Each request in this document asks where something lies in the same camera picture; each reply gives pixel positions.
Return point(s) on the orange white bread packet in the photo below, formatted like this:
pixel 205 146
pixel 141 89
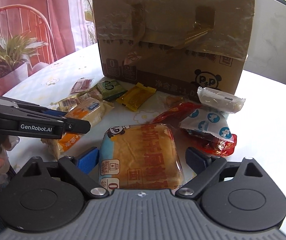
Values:
pixel 84 116

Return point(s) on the large cardboard box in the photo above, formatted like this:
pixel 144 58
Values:
pixel 175 46

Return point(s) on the small barcode snack packet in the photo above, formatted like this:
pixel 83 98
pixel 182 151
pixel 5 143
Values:
pixel 69 103

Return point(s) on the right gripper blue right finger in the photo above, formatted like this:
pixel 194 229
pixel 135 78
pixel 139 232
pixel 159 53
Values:
pixel 207 169

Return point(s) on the white rice cake packet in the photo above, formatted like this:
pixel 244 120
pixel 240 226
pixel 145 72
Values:
pixel 221 101

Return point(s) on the green snack packet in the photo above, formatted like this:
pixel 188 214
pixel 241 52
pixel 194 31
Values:
pixel 110 90

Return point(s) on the dark red jerky packet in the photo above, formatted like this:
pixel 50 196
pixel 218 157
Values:
pixel 81 85

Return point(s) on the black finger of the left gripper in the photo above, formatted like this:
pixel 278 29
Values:
pixel 25 123
pixel 34 107

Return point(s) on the red snack wrapper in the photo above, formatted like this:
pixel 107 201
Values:
pixel 185 138

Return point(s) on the patterned pink curtain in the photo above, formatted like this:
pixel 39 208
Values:
pixel 36 33

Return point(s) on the white blue-dotted snack packet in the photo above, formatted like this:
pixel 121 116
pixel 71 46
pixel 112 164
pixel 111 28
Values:
pixel 207 121

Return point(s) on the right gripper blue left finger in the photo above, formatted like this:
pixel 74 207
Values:
pixel 75 170

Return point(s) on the large packaged bread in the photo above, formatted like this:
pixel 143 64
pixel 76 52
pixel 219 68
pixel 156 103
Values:
pixel 139 157

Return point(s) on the yellow snack packet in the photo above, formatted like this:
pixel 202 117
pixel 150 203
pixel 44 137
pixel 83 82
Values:
pixel 136 96

